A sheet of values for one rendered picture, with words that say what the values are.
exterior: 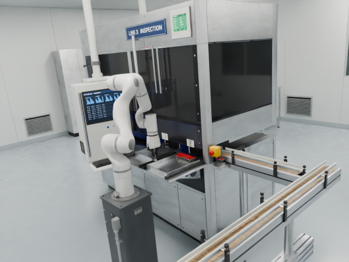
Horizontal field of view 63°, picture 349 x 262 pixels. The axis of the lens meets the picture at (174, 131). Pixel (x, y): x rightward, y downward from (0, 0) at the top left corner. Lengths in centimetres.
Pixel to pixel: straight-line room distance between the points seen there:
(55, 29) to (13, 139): 267
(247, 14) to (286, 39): 448
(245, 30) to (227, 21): 24
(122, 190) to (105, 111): 109
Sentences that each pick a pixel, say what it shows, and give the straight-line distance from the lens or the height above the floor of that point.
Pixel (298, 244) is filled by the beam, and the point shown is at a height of 55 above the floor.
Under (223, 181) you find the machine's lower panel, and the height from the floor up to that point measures 67.
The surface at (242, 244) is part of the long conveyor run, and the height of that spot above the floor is 93.
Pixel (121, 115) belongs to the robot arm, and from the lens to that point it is 183.
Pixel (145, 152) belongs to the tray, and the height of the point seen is 88.
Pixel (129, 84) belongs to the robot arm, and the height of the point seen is 159.
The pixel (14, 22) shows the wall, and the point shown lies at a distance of 730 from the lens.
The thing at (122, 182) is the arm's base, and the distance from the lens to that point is 191.
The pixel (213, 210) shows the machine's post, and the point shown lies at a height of 46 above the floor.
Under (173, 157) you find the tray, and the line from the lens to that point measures 246.
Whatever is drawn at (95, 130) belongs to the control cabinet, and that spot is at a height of 110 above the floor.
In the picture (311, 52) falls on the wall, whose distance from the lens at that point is 676.
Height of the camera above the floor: 176
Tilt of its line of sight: 15 degrees down
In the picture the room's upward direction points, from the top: 5 degrees counter-clockwise
